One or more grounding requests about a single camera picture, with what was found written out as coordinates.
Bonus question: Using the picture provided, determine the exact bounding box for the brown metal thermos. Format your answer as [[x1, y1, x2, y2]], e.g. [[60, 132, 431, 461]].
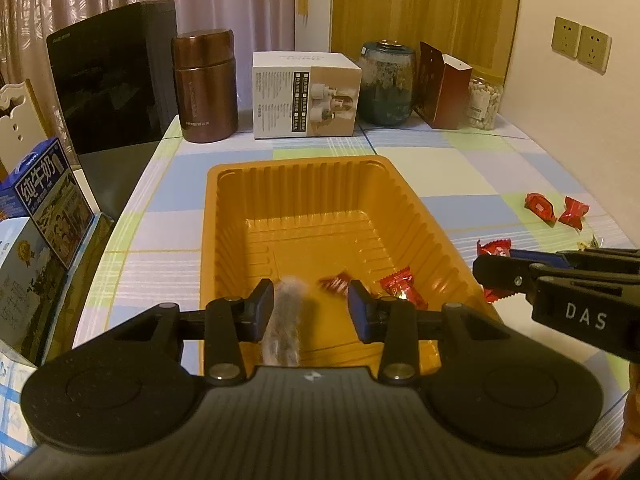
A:
[[171, 28, 239, 143]]

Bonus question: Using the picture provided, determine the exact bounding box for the pale purple curtain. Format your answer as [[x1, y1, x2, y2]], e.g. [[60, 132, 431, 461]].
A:
[[0, 0, 296, 126]]

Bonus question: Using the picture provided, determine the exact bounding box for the white product box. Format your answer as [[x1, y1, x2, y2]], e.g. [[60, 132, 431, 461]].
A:
[[253, 51, 362, 139]]

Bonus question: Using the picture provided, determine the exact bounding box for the orange plastic tray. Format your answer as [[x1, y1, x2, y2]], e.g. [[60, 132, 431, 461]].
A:
[[200, 156, 497, 370]]

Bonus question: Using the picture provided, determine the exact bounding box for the white chair back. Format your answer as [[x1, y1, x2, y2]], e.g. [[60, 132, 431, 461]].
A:
[[0, 79, 49, 180]]

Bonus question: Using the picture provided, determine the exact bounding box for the dark green glass jar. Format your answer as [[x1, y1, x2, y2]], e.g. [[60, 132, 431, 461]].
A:
[[358, 40, 416, 127]]

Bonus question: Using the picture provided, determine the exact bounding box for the blue milk carton box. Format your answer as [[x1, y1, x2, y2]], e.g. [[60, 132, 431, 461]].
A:
[[1, 138, 93, 268]]

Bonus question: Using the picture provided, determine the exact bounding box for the person's right hand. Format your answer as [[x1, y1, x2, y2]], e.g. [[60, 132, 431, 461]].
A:
[[576, 363, 640, 480]]

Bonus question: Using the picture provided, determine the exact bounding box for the grey black snack packet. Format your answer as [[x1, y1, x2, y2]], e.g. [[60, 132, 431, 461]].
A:
[[262, 276, 307, 367]]

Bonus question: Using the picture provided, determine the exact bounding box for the dark red patterned candy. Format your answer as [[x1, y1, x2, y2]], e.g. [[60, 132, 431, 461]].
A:
[[319, 271, 352, 297]]

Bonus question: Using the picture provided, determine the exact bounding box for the dark red paper box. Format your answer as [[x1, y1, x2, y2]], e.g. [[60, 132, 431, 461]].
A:
[[414, 41, 473, 130]]

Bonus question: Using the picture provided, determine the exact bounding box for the light blue carton box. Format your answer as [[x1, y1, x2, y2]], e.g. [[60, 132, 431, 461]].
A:
[[1, 214, 114, 366]]

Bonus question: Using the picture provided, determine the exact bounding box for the double wall outlet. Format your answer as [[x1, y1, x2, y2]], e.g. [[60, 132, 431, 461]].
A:
[[551, 16, 613, 74]]

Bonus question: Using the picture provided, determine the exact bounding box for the clear jar yellow lid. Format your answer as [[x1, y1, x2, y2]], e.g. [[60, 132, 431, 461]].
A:
[[466, 73, 503, 130]]

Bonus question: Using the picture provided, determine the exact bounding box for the black monitor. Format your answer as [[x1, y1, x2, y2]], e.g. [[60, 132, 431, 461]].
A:
[[47, 0, 178, 219]]

